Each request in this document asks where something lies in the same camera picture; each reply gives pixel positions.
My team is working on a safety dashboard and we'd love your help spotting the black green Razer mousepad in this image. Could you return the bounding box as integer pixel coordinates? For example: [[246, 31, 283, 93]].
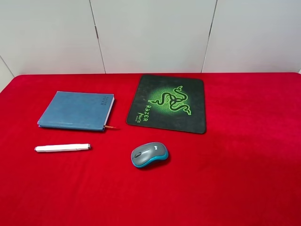
[[126, 74, 206, 134]]

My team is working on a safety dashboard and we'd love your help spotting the white pen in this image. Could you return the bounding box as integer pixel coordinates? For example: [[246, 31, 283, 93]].
[[34, 144, 91, 153]]

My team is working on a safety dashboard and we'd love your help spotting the red velvet tablecloth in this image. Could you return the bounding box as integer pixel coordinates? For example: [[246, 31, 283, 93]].
[[0, 73, 301, 226]]

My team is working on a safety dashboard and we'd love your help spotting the blue hardcover notebook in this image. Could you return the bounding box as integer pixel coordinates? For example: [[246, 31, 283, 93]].
[[37, 91, 115, 131]]

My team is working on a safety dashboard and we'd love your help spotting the grey blue computer mouse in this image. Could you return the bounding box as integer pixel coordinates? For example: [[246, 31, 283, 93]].
[[131, 142, 169, 168]]

